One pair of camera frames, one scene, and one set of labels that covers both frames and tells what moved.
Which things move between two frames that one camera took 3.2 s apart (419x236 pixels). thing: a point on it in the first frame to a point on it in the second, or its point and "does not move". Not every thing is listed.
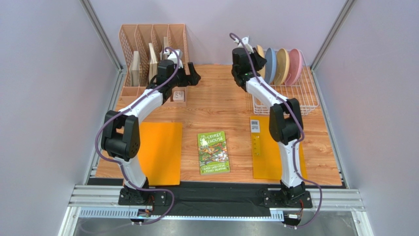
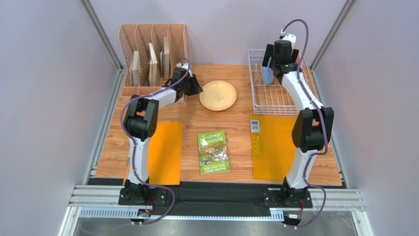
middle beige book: (153, 61) does not move
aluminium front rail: (93, 201) does not move
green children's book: (213, 153) does not move
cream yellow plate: (262, 72) to (218, 95)
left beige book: (134, 69) does not move
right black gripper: (255, 61) to (270, 60)
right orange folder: (265, 154) does not move
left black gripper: (192, 79) to (196, 88)
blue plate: (271, 66) does not move
